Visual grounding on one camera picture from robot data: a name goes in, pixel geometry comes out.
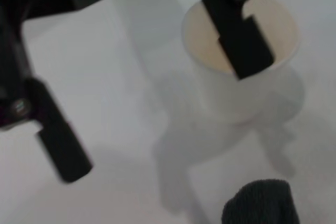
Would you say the dark blue rag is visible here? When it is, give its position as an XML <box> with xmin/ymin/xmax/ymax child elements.
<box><xmin>221</xmin><ymin>179</ymin><xmax>301</xmax><ymax>224</ymax></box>

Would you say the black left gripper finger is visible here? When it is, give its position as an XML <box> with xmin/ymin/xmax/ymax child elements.
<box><xmin>183</xmin><ymin>0</ymin><xmax>275</xmax><ymax>81</ymax></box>
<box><xmin>0</xmin><ymin>11</ymin><xmax>94</xmax><ymax>184</ymax></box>

